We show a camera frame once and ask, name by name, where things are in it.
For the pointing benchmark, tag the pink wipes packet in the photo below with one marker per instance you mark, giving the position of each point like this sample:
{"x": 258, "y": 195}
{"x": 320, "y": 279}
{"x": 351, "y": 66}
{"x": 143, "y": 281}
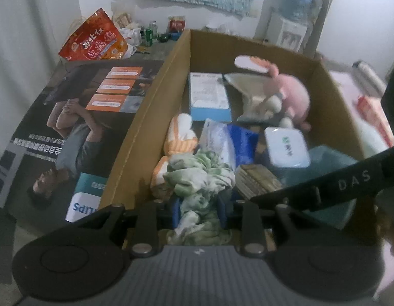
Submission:
{"x": 373, "y": 114}

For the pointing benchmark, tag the white water dispenser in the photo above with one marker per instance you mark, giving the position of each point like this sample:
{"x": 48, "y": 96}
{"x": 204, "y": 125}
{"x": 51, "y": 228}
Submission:
{"x": 286, "y": 32}

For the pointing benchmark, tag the long blue box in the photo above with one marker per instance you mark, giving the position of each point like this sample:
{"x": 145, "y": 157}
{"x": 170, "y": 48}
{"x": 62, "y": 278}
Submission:
{"x": 209, "y": 95}

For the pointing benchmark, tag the beige snack packet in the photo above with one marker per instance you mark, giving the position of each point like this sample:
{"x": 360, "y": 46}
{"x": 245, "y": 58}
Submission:
{"x": 122, "y": 19}

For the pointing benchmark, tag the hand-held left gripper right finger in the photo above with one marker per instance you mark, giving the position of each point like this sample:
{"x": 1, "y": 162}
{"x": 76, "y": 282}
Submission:
{"x": 223, "y": 212}

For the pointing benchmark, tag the small red packet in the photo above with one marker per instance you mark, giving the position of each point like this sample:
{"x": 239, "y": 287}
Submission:
{"x": 177, "y": 25}

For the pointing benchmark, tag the small white plastic bag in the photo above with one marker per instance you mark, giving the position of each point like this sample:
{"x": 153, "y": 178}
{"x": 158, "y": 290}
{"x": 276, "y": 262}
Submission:
{"x": 131, "y": 36}

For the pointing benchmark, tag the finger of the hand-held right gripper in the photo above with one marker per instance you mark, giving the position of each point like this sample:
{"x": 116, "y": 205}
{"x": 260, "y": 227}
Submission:
{"x": 289, "y": 194}

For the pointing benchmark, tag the orange striped cloth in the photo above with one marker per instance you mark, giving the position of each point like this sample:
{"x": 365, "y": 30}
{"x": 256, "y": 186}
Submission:
{"x": 181, "y": 137}

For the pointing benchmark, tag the gold tissue packet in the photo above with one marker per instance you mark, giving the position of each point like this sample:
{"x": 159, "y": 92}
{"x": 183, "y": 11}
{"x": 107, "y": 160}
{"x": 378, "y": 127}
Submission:
{"x": 254, "y": 181}

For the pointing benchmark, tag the beige cloth packet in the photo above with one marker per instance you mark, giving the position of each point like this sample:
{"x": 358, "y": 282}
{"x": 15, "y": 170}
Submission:
{"x": 248, "y": 89}

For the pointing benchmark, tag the brown cardboard box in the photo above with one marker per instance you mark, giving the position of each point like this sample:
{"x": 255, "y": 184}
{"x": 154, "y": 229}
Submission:
{"x": 146, "y": 127}

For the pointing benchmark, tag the green can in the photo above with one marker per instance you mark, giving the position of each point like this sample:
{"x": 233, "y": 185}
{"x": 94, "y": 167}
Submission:
{"x": 149, "y": 36}

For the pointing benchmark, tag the green patterned cloth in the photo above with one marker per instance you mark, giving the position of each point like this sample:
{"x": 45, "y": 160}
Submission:
{"x": 197, "y": 172}

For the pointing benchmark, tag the pink plush doll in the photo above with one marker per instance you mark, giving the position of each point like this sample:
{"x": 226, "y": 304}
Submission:
{"x": 292, "y": 95}

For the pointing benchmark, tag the silver bottle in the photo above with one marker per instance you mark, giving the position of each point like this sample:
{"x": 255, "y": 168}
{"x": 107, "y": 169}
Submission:
{"x": 369, "y": 76}

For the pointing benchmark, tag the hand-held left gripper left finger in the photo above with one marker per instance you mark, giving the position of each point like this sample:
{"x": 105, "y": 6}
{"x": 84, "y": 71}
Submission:
{"x": 176, "y": 212}

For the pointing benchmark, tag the large printed carton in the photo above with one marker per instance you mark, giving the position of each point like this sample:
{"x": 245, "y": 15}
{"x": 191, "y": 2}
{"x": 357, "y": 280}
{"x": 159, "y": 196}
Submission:
{"x": 72, "y": 134}

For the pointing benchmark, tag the blue white wipes packet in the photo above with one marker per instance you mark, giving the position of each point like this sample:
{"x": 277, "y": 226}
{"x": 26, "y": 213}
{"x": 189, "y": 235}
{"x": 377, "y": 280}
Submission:
{"x": 225, "y": 140}

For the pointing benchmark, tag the white square container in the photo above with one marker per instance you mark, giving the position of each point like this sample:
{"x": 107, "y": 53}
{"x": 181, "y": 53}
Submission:
{"x": 286, "y": 148}

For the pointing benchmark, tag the red snack bag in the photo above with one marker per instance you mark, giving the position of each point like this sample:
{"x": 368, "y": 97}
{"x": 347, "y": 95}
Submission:
{"x": 95, "y": 41}

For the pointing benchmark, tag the white oval object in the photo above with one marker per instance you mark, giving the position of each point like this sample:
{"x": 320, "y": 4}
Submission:
{"x": 251, "y": 63}

